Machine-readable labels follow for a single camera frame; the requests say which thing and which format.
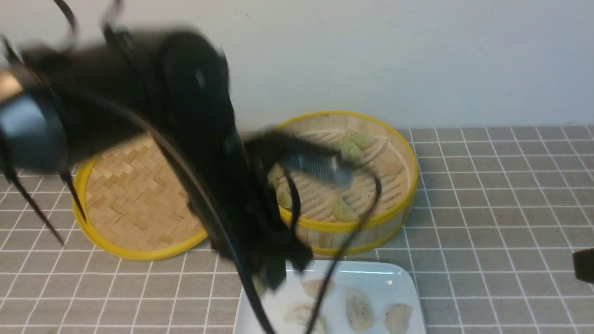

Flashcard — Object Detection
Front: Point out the yellow-rimmed woven bamboo lid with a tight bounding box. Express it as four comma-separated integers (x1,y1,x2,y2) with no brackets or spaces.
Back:
73,135,207,261

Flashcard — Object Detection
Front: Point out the green dumpling steamer centre back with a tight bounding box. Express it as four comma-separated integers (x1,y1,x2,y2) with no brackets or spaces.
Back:
339,140,365,163

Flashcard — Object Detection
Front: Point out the pale dumpling plate front left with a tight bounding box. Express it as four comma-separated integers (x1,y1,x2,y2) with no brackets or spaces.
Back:
284,304,328,334

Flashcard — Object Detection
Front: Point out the green dumpling steamer left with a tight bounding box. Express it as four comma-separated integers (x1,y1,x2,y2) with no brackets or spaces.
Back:
276,189,292,211

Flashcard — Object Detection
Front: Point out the pink dumpling plate right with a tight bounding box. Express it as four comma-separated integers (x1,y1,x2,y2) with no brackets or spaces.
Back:
384,303,414,334

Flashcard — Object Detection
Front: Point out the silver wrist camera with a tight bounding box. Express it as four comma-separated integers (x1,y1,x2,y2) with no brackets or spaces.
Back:
255,131,355,187

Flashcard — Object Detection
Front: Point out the green-filled dumpling on plate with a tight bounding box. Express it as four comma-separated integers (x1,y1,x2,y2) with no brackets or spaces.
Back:
345,289,375,333

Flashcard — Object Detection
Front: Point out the green dumpling steamer front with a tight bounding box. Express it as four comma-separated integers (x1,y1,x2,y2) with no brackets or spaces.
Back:
331,197,359,222

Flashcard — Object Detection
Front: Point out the white square plate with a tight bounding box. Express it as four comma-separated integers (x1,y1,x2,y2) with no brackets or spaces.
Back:
261,260,426,334

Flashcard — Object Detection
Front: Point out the green dumpling steamer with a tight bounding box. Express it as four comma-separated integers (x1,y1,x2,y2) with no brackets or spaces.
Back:
345,130,378,150
276,189,292,211
331,197,359,222
339,140,365,163

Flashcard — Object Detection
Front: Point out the black object right edge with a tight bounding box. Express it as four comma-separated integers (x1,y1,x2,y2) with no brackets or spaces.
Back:
572,249,594,284

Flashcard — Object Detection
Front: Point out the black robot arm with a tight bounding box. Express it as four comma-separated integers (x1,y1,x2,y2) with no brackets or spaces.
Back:
1,30,313,290

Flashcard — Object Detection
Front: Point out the yellow-rimmed bamboo steamer basket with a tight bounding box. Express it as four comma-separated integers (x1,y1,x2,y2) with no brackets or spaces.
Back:
278,111,419,256

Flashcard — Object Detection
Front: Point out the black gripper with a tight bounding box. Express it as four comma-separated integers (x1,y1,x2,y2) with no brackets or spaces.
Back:
204,135,313,290

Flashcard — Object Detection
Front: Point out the pink dumpling on plate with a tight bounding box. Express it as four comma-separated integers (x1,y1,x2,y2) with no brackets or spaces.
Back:
300,279,335,299

